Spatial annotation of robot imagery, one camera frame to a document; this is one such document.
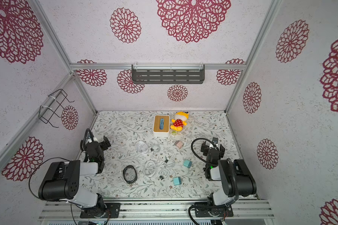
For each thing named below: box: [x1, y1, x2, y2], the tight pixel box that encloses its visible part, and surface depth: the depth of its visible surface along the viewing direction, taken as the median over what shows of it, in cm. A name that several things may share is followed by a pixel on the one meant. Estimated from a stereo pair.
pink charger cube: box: [176, 141, 184, 150], surface depth 100 cm
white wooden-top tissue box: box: [153, 114, 171, 137], surface depth 108 cm
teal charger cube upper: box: [183, 159, 193, 169], surface depth 91 cm
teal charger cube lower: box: [173, 176, 182, 186], surface depth 84 cm
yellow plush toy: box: [170, 111, 190, 132], surface depth 108 cm
